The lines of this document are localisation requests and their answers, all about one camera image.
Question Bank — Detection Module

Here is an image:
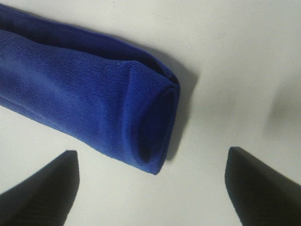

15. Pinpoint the blue microfiber towel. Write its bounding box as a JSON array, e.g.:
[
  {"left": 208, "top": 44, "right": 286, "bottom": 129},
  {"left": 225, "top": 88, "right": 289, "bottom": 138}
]
[{"left": 0, "top": 5, "right": 180, "bottom": 174}]

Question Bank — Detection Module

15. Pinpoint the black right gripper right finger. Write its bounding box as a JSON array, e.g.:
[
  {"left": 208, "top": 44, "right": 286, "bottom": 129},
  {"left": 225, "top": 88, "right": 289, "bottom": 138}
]
[{"left": 224, "top": 147, "right": 301, "bottom": 226}]

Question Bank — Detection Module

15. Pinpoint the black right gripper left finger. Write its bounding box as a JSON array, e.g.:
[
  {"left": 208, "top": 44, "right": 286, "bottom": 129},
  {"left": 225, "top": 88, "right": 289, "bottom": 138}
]
[{"left": 0, "top": 151, "right": 79, "bottom": 226}]

